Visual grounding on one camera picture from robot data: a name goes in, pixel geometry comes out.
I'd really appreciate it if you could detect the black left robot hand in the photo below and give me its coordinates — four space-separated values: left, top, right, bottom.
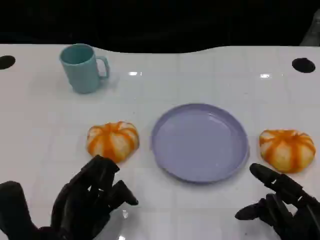
50 154 139 240

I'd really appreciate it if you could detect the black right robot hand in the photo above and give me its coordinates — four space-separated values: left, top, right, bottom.
234 163 320 240

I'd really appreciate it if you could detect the orange and white bread roll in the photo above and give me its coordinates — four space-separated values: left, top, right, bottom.
86 121 140 164
258 128 316 174

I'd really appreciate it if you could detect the lilac plate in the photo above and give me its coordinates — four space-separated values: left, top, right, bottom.
150 102 251 185

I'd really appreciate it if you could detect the pale green mug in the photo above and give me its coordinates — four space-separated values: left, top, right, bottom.
59 43 111 95

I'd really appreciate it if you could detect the black table grommet hole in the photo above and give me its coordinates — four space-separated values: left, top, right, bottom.
291 57 316 74
0 55 16 71

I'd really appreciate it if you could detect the grey background object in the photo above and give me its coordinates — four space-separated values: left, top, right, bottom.
299 9 320 47

